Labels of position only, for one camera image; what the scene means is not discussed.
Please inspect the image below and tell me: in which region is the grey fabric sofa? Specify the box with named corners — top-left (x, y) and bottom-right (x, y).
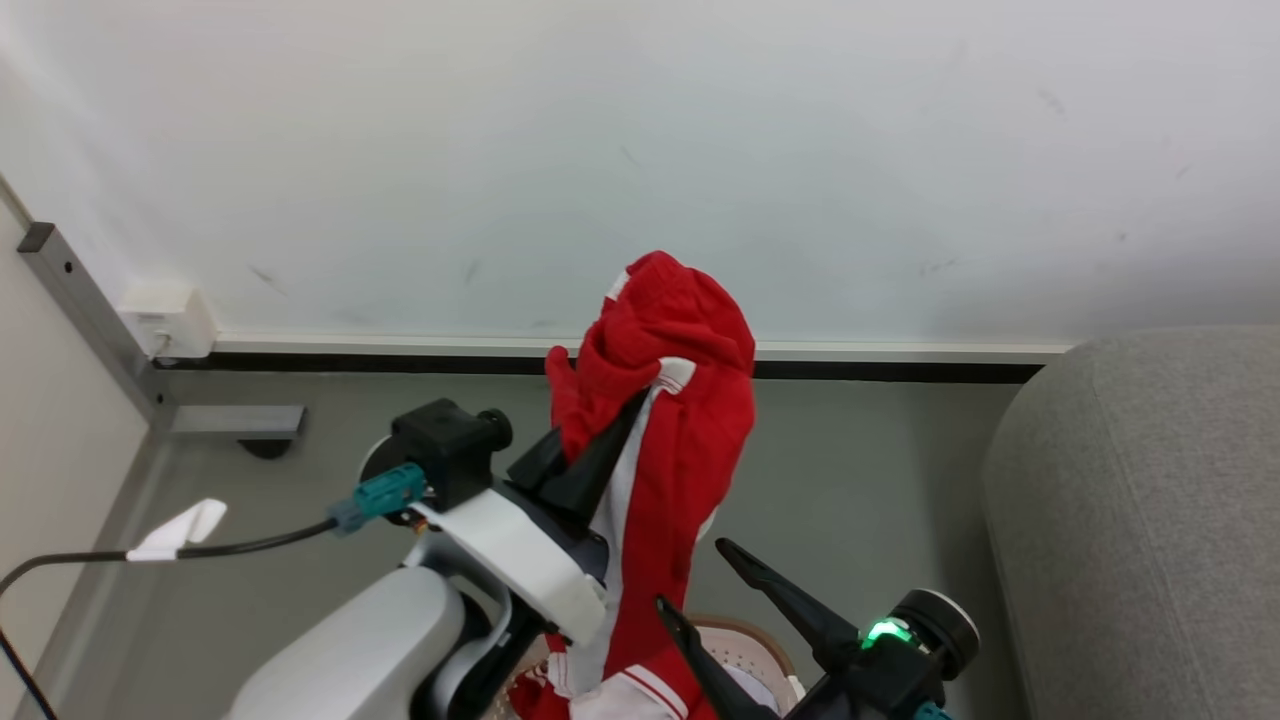
top-left (983, 325), bottom-right (1280, 720)

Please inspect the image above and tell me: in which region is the white cable tag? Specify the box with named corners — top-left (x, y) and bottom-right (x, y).
top-left (127, 498), bottom-right (228, 563)

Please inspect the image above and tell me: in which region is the thin black cable teal plug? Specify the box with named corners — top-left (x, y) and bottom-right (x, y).
top-left (0, 462), bottom-right (429, 720)

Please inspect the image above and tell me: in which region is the dark right gripper green band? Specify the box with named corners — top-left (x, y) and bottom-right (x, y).
top-left (655, 537), bottom-right (981, 720)

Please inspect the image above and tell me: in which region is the white and black skirting strip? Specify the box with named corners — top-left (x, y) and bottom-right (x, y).
top-left (155, 335), bottom-right (1071, 386)

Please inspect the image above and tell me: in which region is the grey metal frame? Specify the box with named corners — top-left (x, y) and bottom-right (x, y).
top-left (17, 222), bottom-right (306, 442)

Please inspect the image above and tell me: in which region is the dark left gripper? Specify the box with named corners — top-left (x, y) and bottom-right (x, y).
top-left (498, 390), bottom-right (652, 583)

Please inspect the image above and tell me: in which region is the white wall socket box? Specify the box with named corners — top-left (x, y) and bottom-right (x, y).
top-left (118, 280), bottom-right (218, 359)

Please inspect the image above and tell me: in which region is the red and white sports jersey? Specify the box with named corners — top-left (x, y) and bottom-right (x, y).
top-left (510, 250), bottom-right (758, 720)

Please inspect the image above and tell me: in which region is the white perforated laundry basket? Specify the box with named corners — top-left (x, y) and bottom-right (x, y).
top-left (505, 615), bottom-right (806, 720)

